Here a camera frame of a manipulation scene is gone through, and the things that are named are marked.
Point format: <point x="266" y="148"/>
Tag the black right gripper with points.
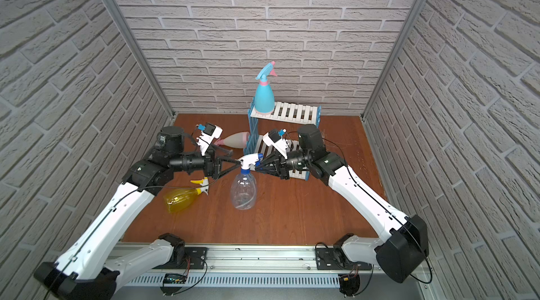
<point x="270" y="167"/>

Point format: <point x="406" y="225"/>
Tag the yellow spray bottle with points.
<point x="181" y="198"/>

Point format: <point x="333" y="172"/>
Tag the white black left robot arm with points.
<point x="85" y="270"/>

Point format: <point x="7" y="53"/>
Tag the right aluminium corner post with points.
<point x="407" y="27"/>

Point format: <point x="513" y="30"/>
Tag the white spray bottle pink nozzle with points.
<point x="235" y="141"/>

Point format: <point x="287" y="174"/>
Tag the teal spray bottle pink trim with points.
<point x="264" y="100"/>

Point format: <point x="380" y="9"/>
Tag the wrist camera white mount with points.
<point x="277" y="139"/>
<point x="209" y="132"/>

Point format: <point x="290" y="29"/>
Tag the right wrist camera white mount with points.
<point x="277" y="139"/>

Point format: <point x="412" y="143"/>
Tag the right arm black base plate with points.
<point x="327" y="258"/>

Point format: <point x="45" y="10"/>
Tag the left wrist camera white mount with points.
<point x="209" y="132"/>

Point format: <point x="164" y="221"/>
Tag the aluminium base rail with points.
<point x="236" y="266"/>

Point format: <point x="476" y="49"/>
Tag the aluminium corner post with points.
<point x="127" y="34"/>
<point x="407" y="27"/>

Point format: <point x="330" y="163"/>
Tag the green circuit board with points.
<point x="174" y="279"/>

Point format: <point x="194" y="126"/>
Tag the left aluminium corner post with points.
<point x="127" y="34"/>

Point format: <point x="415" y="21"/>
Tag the black round connector box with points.
<point x="349" y="284"/>

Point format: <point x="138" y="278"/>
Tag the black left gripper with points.
<point x="212" y="165"/>

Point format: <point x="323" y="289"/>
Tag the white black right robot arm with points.
<point x="402" y="242"/>

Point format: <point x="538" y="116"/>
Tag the clear spray bottle blue nozzle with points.
<point x="244" y="187"/>

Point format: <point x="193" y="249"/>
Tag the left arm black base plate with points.
<point x="194" y="258"/>

